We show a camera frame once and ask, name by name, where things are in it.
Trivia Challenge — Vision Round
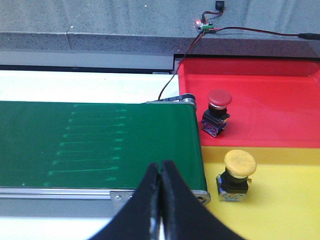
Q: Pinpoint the aluminium conveyor frame rail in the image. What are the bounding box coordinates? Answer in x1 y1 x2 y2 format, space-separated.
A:
0 92 211 218

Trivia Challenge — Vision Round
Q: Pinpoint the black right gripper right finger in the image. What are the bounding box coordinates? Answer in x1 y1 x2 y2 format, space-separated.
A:
161 160 243 240

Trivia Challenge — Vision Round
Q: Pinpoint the grey stone counter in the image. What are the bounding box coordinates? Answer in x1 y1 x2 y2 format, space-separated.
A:
0 0 320 58

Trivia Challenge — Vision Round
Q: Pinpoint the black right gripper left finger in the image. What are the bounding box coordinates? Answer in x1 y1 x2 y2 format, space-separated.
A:
91 163 160 240

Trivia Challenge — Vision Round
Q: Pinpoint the black drive belt pulley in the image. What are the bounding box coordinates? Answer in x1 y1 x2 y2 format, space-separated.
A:
159 93 196 105

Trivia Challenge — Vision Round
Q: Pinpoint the green conveyor belt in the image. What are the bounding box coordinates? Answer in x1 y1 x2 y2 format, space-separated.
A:
0 101 207 191

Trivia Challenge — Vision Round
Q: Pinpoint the small green circuit board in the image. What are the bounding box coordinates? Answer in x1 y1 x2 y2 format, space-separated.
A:
194 20 214 32

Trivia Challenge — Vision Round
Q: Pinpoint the small black sensor cube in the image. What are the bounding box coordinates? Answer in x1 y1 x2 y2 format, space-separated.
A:
215 0 225 13

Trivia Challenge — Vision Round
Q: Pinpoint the red plastic tray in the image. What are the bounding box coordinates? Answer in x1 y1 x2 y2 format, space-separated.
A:
178 58 320 148

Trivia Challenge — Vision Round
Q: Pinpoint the yellow plastic tray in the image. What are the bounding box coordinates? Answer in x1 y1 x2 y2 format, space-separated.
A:
202 146 320 240

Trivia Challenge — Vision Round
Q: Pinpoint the red black wire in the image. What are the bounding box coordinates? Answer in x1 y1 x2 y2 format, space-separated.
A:
158 10 320 101

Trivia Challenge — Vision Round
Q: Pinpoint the yellow mushroom push button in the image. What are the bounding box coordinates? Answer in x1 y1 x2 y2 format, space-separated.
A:
216 149 257 202

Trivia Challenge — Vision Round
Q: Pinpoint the black inline cable connector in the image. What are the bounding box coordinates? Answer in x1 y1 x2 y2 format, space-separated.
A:
298 33 320 41

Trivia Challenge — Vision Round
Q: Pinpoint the red mushroom push button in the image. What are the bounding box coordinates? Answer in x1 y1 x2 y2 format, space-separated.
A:
200 89 232 138

